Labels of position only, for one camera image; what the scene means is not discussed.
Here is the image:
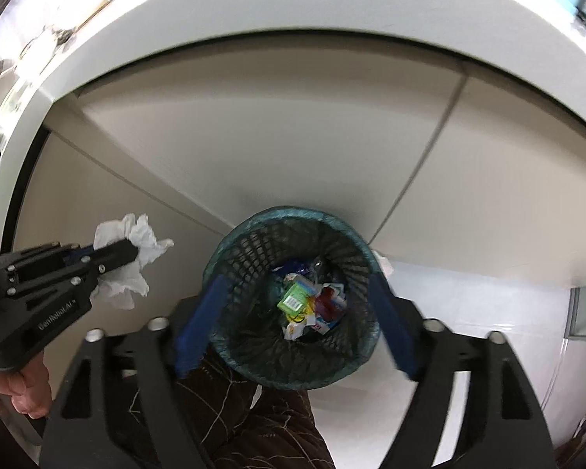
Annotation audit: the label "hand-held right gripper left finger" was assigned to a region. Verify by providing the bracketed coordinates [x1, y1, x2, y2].
[41, 274, 231, 469]

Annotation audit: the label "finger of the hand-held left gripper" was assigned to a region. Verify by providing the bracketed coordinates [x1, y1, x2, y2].
[0, 237, 140, 275]
[7, 260, 102, 300]

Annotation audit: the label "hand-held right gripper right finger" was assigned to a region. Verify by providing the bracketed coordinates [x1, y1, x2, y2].
[370, 274, 558, 469]

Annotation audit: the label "white tissue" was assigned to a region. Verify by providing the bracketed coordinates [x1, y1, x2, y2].
[90, 213, 175, 311]

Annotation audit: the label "black mesh trash bin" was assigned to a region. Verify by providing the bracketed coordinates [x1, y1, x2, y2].
[202, 204, 382, 392]

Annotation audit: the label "blue white milk carton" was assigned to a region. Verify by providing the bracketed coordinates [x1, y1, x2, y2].
[305, 283, 348, 336]

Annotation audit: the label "yellow snack wrapper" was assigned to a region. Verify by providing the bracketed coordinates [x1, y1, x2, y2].
[282, 311, 314, 341]

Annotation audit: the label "green carton box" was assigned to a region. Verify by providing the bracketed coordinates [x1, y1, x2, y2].
[277, 276, 319, 317]

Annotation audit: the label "blue snack bag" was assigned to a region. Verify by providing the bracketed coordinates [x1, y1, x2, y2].
[272, 257, 329, 285]

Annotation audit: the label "person's left hand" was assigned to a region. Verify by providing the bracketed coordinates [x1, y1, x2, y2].
[0, 351, 53, 419]

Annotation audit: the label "white paper scrap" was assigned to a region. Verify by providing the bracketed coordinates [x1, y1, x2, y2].
[370, 249, 397, 277]

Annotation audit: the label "person's brown pants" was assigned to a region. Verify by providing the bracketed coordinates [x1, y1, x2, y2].
[121, 347, 339, 469]

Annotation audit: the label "white cabinet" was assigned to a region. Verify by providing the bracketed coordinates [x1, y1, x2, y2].
[0, 34, 586, 289]

